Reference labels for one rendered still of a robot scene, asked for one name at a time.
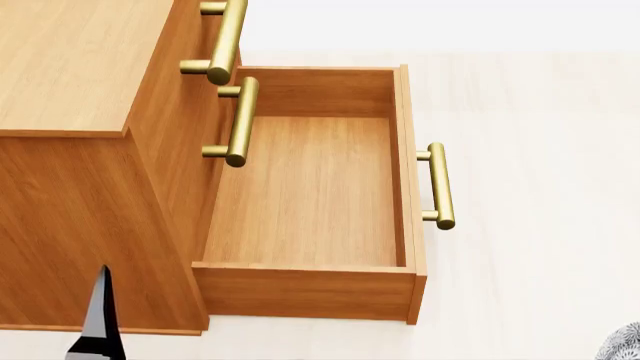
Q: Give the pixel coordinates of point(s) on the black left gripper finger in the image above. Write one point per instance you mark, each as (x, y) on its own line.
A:
(100, 330)

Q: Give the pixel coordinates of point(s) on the wooden cabinet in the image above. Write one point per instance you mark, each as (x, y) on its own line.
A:
(75, 187)

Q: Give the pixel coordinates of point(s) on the open wooden drawer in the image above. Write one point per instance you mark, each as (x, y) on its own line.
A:
(305, 187)

